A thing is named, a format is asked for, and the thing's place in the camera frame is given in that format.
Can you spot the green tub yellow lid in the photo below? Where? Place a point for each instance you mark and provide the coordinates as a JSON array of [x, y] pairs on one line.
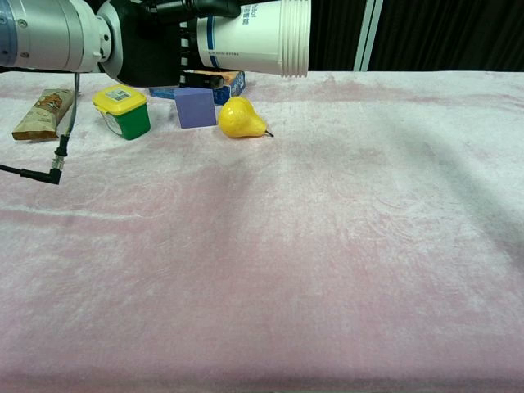
[[131, 120]]

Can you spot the black curtain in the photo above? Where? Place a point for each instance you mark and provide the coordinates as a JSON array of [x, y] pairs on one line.
[[450, 32]]

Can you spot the blue orange biscuit box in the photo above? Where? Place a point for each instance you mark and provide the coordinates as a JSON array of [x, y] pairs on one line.
[[234, 86]]

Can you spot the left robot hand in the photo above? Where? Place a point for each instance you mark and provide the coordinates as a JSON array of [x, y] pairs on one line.
[[147, 49]]

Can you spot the white metal frame post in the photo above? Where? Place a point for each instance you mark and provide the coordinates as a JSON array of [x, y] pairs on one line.
[[366, 37]]

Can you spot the yellow pear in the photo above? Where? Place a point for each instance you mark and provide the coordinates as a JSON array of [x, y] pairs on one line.
[[239, 118]]

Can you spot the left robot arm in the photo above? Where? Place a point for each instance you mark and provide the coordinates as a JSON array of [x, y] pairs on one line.
[[49, 32]]

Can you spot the white paper cup stack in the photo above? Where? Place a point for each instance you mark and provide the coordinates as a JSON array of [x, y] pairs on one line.
[[245, 37]]

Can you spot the brown snack bar package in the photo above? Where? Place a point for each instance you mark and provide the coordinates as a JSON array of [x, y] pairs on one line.
[[41, 114]]

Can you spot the purple block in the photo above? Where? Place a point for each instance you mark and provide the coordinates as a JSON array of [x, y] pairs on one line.
[[195, 110]]

